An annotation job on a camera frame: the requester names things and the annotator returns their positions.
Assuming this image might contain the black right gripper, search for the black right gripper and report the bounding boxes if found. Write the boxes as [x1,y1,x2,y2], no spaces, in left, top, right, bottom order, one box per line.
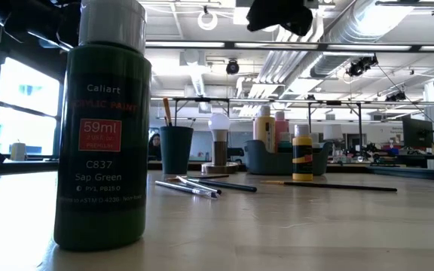
[246,0,314,37]

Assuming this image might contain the large pink paint bottle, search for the large pink paint bottle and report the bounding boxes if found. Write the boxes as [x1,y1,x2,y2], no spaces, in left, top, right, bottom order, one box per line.
[274,111,290,145]

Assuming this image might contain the large yellow paint bottle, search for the large yellow paint bottle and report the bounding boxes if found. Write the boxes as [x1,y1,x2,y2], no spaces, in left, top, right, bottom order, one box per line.
[253,105,277,154]

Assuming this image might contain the small turquoise paint bottle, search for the small turquoise paint bottle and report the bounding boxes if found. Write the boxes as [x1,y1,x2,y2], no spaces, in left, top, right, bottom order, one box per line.
[277,131,293,154]

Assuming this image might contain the small yellow paint bottle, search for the small yellow paint bottle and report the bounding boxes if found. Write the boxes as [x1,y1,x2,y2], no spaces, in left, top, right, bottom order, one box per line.
[291,124,314,182]

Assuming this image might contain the teal ribbed plastic cup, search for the teal ribbed plastic cup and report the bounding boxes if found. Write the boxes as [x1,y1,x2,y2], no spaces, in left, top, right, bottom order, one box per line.
[159,126,194,175]

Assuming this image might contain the paintbrushes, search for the paintbrushes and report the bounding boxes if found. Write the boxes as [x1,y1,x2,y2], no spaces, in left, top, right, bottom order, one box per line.
[154,180,220,199]

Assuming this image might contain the small dark paint bottle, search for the small dark paint bottle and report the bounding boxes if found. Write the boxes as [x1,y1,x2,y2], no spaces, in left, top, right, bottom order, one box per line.
[53,0,153,252]

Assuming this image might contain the long ceiling light bar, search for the long ceiling light bar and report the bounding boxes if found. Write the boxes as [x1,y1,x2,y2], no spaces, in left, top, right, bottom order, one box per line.
[145,40,434,53]

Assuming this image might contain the teal plastic storage bin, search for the teal plastic storage bin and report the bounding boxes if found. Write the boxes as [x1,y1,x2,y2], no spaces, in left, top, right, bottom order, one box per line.
[243,139,334,177]

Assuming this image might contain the person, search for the person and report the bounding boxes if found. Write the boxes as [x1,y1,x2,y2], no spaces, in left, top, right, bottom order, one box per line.
[148,132,162,162]

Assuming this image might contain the black monitor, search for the black monitor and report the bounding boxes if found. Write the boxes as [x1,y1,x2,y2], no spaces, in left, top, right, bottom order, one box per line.
[402,115,434,150]

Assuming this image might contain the black ceiling dome camera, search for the black ceiling dome camera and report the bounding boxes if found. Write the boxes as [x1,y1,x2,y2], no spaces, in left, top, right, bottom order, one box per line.
[225,59,240,75]

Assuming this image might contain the silver ventilation duct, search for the silver ventilation duct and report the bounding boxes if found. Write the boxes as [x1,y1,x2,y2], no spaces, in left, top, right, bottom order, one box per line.
[309,0,416,78]

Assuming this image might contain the black ceiling camera cluster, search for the black ceiling camera cluster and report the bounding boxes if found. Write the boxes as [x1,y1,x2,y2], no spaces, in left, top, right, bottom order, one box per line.
[346,54,379,78]
[385,91,408,102]

